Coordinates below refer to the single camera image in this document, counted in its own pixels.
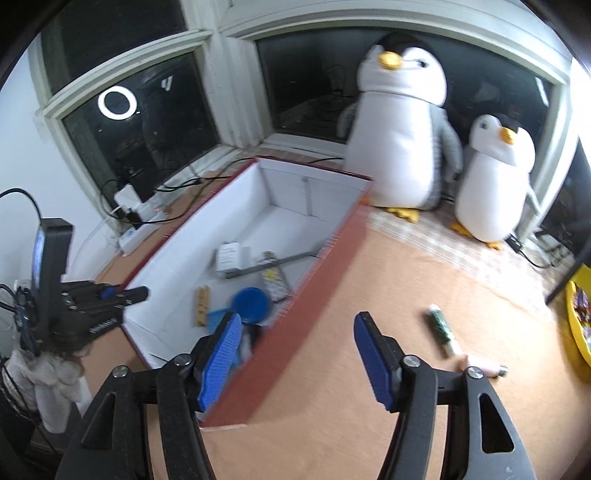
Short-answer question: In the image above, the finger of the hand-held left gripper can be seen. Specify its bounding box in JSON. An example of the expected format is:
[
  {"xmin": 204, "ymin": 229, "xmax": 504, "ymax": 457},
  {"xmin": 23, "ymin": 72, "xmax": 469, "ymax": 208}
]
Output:
[{"xmin": 95, "ymin": 285, "xmax": 149, "ymax": 306}]

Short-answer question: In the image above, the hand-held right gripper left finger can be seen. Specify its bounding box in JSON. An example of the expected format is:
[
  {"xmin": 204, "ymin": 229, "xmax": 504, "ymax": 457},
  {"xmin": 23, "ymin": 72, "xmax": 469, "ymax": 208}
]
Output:
[{"xmin": 55, "ymin": 311, "xmax": 243, "ymax": 480}]

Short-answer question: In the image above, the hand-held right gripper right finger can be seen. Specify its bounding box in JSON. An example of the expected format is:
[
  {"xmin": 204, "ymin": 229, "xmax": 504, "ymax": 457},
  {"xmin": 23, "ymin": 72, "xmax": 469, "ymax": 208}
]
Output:
[{"xmin": 354, "ymin": 311, "xmax": 539, "ymax": 480}]

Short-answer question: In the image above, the wooden clothespin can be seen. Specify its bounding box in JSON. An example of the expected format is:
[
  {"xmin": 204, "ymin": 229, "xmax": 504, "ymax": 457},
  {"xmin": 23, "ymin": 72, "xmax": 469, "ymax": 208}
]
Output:
[{"xmin": 193, "ymin": 285, "xmax": 212, "ymax": 328}]

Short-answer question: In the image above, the blue round lid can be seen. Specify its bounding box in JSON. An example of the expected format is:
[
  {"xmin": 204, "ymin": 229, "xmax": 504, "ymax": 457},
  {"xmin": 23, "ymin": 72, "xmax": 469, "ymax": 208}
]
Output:
[{"xmin": 231, "ymin": 287, "xmax": 272, "ymax": 325}]

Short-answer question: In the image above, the white cardboard box red outside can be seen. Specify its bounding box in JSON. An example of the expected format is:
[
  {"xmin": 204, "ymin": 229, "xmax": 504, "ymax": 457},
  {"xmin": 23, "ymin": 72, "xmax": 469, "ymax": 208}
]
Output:
[{"xmin": 121, "ymin": 157, "xmax": 375, "ymax": 428}]

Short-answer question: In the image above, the green and white glue stick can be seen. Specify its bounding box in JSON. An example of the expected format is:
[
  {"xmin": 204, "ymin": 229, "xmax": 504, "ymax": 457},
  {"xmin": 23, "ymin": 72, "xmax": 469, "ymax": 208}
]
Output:
[{"xmin": 424, "ymin": 304, "xmax": 459, "ymax": 358}]

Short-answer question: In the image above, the white patterned lighter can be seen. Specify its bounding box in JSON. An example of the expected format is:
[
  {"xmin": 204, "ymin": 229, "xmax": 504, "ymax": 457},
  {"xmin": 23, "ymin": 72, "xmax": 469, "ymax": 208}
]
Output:
[{"xmin": 259, "ymin": 250, "xmax": 291, "ymax": 303}]

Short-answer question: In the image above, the white power adapter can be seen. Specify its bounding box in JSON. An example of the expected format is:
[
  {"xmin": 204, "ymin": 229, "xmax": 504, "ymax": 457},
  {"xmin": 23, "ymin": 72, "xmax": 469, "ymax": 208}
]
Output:
[{"xmin": 216, "ymin": 241, "xmax": 252, "ymax": 279}]

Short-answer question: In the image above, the pink tube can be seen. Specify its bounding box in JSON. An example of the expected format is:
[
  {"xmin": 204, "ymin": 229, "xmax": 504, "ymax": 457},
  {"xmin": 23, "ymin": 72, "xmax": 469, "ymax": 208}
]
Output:
[{"xmin": 455, "ymin": 354, "xmax": 509, "ymax": 380}]

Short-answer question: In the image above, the silver pen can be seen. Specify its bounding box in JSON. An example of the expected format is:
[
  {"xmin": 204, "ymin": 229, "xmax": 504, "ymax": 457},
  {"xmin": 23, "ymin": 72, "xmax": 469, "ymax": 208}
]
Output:
[{"xmin": 224, "ymin": 250, "xmax": 319, "ymax": 279}]

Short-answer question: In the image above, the person's left hand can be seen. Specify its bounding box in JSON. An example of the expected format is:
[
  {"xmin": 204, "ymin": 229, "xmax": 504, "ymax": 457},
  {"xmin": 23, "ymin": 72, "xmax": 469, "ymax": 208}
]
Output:
[{"xmin": 7, "ymin": 346, "xmax": 90, "ymax": 435}]

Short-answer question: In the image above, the white power strip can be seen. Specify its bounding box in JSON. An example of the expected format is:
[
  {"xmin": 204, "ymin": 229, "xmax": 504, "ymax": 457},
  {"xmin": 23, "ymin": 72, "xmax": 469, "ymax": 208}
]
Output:
[{"xmin": 117, "ymin": 194, "xmax": 169, "ymax": 256}]

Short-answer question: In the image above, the white charger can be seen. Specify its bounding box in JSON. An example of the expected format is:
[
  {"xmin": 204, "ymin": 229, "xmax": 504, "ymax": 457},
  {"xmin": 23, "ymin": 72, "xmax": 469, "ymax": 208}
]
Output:
[{"xmin": 114, "ymin": 185, "xmax": 141, "ymax": 208}]

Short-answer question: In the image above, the yellow fruit bowl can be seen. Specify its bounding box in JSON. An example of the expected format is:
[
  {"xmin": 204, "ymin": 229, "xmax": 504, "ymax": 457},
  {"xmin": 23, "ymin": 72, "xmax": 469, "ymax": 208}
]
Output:
[{"xmin": 564, "ymin": 279, "xmax": 591, "ymax": 370}]

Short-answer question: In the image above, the small penguin plush toy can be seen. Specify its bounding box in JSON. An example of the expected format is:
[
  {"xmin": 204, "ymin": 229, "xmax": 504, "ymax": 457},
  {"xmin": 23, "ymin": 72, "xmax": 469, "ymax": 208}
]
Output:
[{"xmin": 450, "ymin": 113, "xmax": 539, "ymax": 251}]

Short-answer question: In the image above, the pile of wrapped candies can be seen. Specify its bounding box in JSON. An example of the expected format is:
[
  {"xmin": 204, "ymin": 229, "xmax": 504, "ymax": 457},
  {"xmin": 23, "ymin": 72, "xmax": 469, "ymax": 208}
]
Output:
[{"xmin": 573, "ymin": 286, "xmax": 591, "ymax": 324}]

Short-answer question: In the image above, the large penguin plush toy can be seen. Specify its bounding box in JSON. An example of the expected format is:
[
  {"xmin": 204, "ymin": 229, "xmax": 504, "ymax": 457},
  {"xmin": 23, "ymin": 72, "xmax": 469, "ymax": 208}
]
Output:
[{"xmin": 336, "ymin": 31, "xmax": 464, "ymax": 224}]

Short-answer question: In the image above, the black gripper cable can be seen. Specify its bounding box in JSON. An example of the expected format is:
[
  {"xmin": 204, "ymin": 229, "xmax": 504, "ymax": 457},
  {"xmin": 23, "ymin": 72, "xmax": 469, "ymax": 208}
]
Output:
[{"xmin": 0, "ymin": 187, "xmax": 44, "ymax": 324}]

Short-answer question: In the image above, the black ring light stand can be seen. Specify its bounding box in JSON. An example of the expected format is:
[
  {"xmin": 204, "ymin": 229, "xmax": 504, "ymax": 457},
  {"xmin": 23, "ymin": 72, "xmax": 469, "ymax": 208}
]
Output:
[{"xmin": 544, "ymin": 240, "xmax": 591, "ymax": 306}]

